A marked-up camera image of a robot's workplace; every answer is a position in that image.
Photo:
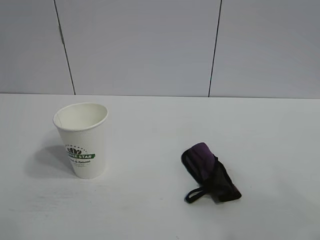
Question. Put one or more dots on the purple and black cloth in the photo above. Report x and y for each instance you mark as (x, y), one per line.
(202, 160)

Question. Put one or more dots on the white paper coffee cup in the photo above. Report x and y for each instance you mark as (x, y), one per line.
(82, 140)

